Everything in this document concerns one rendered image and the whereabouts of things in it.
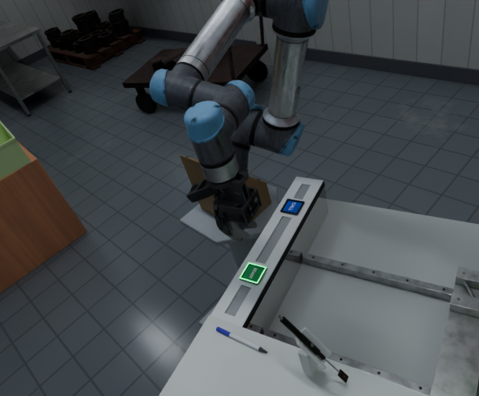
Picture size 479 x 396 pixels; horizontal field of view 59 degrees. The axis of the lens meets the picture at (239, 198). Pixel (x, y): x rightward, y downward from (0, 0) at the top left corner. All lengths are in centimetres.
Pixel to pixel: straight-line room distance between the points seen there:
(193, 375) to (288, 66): 81
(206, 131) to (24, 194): 223
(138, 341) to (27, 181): 122
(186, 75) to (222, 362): 63
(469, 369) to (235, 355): 49
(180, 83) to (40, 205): 218
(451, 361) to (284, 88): 79
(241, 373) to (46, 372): 172
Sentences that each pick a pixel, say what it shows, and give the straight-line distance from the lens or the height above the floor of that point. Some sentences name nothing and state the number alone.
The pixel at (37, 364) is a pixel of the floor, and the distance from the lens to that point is 265.
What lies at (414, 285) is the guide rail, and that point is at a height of 85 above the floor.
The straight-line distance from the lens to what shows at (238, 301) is 109.
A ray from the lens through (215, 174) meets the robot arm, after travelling 84.
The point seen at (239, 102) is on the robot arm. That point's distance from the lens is 87.
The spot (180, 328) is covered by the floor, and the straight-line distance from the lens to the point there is 232.
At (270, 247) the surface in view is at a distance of 118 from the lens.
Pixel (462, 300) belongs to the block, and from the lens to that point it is 112.
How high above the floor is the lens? 182
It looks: 39 degrees down
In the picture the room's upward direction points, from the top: 18 degrees counter-clockwise
